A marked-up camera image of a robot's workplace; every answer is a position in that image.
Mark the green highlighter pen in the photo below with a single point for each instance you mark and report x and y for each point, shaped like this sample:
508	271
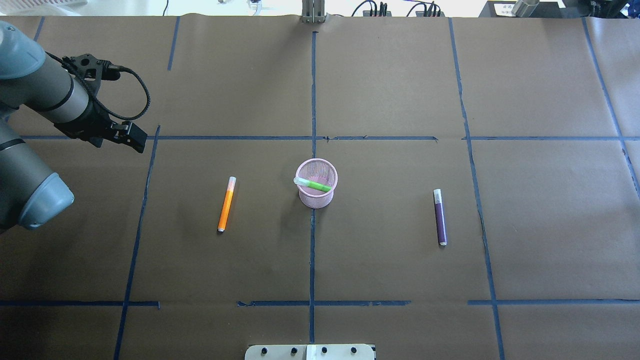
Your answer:
316	186

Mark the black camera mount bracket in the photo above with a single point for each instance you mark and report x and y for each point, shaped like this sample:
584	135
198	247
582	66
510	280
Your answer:
91	71

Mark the metal cup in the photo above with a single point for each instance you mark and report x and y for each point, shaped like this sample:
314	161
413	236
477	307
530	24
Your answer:
524	8

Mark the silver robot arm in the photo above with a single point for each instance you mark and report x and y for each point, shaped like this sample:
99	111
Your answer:
63	92

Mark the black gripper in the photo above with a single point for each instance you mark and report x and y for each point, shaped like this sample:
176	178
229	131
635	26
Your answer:
92	118

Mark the upper power strip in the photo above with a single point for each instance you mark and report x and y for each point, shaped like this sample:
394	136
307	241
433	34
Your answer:
371	9

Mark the lower power strip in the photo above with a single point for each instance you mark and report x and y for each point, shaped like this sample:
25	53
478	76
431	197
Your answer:
425	9

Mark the power strip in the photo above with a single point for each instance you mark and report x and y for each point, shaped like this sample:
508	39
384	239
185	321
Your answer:
425	9
371	9

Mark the black box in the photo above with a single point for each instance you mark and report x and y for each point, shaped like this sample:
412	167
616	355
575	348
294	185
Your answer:
543	9

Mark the aluminium frame post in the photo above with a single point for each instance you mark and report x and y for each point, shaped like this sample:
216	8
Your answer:
313	11

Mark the orange highlighter pen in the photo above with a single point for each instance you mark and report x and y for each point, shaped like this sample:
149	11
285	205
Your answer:
226	205

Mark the purple highlighter pen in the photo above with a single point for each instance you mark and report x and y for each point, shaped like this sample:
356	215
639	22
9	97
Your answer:
440	220

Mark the pink mesh pen holder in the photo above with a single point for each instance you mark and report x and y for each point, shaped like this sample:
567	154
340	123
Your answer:
316	180

